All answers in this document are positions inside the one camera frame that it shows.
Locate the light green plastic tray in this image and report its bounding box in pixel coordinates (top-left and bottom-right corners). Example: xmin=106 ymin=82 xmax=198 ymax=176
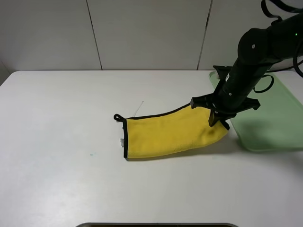
xmin=208 ymin=70 xmax=303 ymax=152

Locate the yellow microfiber towel black trim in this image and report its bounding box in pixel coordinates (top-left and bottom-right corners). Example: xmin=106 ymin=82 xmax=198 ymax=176
xmin=114 ymin=104 xmax=230 ymax=159

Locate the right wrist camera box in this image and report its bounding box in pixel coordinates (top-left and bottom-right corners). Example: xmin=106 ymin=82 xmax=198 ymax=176
xmin=213 ymin=65 xmax=232 ymax=79

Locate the white zip tie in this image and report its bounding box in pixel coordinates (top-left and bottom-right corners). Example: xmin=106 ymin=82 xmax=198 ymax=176
xmin=132 ymin=100 xmax=144 ymax=117

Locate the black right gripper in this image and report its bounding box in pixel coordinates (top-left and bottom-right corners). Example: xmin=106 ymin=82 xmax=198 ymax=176
xmin=190 ymin=79 xmax=260 ymax=127

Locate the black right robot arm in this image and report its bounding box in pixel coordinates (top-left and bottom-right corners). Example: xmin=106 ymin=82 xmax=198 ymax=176
xmin=190 ymin=13 xmax=303 ymax=127

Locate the black right camera cable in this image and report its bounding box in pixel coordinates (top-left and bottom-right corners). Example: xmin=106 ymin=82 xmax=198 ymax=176
xmin=253 ymin=0 xmax=303 ymax=93

